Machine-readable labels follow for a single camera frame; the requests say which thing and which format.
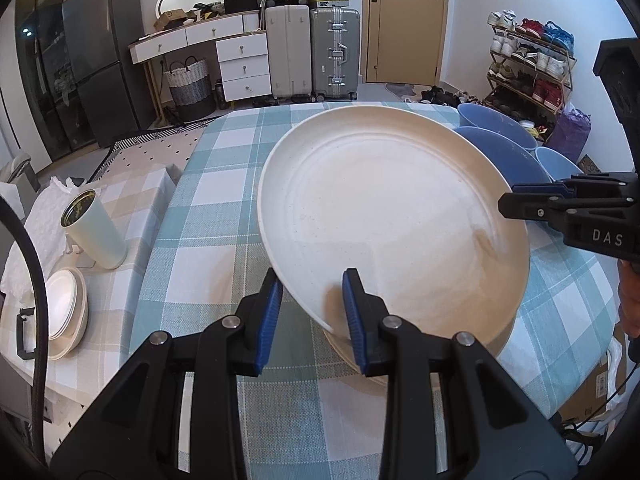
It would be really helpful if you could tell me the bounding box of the black cable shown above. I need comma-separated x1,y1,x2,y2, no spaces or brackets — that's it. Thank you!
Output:
0,195,51,480

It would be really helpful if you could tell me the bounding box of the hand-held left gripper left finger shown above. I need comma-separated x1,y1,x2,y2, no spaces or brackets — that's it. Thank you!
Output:
50,274,285,480

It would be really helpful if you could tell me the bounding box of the grey refrigerator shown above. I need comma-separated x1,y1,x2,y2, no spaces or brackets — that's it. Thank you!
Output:
61,0,157,148

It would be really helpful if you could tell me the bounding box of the light blue bowl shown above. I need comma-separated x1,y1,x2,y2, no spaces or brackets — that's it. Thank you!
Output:
535,146,583,183

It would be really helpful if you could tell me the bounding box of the wooden shoe rack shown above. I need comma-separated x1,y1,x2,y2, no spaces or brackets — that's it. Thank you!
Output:
485,22,578,122

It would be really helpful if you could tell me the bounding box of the person's right hand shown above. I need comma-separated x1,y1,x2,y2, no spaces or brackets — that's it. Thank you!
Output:
617,260,640,339

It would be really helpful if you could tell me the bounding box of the beige suitcase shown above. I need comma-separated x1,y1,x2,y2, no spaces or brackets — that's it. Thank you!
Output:
264,4,313,101

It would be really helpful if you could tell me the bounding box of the cream plate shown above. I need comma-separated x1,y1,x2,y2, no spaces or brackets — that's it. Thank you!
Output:
256,105,531,343
322,317,517,387

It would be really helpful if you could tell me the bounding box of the stack of small white plates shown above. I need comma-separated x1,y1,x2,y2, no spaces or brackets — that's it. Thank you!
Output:
47,280,90,361

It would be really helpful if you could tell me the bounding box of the white dressing desk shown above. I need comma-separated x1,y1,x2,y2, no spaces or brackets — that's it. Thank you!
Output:
129,12,273,121

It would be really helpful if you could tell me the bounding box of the small cardboard box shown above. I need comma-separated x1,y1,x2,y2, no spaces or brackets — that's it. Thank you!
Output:
154,9,188,30

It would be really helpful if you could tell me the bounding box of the white tumbler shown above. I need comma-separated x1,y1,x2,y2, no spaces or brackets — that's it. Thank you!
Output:
60,188,127,269

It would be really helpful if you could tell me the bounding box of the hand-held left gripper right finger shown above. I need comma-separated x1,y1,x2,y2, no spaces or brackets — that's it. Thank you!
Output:
341,268,578,480

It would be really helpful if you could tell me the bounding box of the woven basket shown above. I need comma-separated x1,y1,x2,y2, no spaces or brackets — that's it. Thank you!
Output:
165,56,217,122

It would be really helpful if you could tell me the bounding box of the wooden door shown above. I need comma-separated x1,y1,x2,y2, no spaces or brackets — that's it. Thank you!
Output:
362,0,448,84

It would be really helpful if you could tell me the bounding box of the silver suitcase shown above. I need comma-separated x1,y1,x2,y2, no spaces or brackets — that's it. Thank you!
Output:
310,7,361,102

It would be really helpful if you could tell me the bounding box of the purple bag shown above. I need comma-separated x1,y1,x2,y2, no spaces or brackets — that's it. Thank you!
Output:
547,105,592,151

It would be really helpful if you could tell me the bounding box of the dark glass cabinet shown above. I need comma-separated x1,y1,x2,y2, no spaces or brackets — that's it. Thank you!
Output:
14,0,96,163

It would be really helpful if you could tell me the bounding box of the beige checked tablecloth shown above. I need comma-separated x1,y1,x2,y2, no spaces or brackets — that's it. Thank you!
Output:
0,135,201,441

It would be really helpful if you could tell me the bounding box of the pile of sandals and shoes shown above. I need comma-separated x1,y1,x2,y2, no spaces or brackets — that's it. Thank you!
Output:
420,86,473,107

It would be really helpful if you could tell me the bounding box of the grey door mat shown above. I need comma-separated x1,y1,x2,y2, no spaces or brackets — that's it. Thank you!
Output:
384,82,418,101

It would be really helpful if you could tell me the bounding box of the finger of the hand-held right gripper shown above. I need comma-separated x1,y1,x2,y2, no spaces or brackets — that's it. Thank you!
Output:
511,172,640,196
497,187,638,224

